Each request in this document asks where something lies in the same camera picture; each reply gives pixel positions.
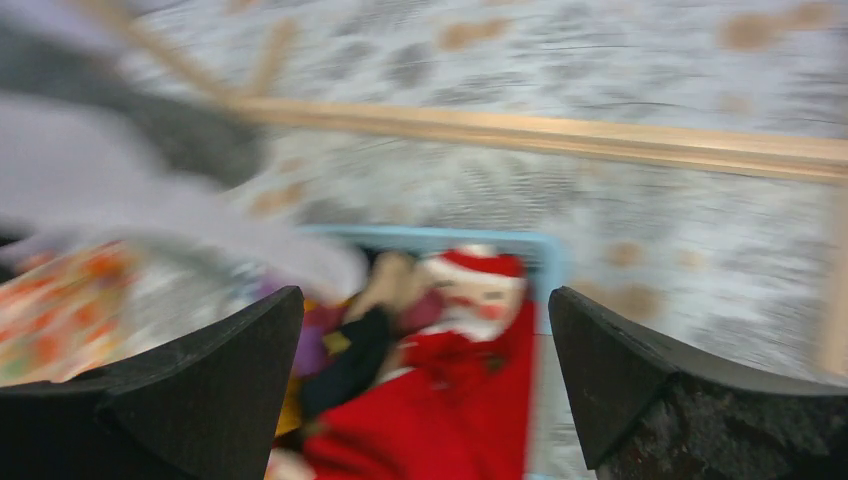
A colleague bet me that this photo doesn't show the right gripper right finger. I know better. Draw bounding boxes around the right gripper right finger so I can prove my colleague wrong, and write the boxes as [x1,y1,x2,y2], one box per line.
[548,287,847,479]

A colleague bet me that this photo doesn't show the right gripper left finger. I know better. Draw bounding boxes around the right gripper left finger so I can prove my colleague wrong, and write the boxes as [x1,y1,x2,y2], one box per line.
[1,287,304,479]

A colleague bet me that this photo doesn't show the santa pattern white sock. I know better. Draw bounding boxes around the santa pattern white sock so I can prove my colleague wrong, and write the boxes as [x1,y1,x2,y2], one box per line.
[416,244,528,342]

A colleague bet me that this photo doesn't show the plain dark grey sock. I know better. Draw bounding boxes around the plain dark grey sock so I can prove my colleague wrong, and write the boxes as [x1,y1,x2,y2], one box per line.
[1,21,266,188]

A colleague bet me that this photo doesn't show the white sock black stripes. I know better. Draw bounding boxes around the white sock black stripes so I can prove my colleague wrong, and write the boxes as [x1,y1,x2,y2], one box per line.
[1,94,366,303]

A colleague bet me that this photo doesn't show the blue plastic sock basket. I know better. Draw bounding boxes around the blue plastic sock basket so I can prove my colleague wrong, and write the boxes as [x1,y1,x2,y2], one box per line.
[305,224,571,479]

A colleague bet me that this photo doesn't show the purple orange striped sock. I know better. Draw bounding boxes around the purple orange striped sock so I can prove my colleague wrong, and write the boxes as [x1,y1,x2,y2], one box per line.
[254,298,351,380]

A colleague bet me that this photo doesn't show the orange floral cloth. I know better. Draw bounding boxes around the orange floral cloth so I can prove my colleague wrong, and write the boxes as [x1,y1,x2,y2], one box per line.
[1,242,140,386]

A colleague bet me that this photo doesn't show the floral patterned table mat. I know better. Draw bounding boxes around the floral patterned table mat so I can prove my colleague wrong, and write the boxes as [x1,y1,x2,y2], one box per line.
[119,0,848,480]

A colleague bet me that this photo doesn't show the red santa body sock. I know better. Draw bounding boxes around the red santa body sock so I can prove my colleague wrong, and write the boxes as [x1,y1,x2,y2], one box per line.
[303,300,536,479]

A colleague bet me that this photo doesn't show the wooden drying rack frame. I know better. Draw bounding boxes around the wooden drying rack frame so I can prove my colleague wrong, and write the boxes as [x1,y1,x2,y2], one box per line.
[72,0,848,379]

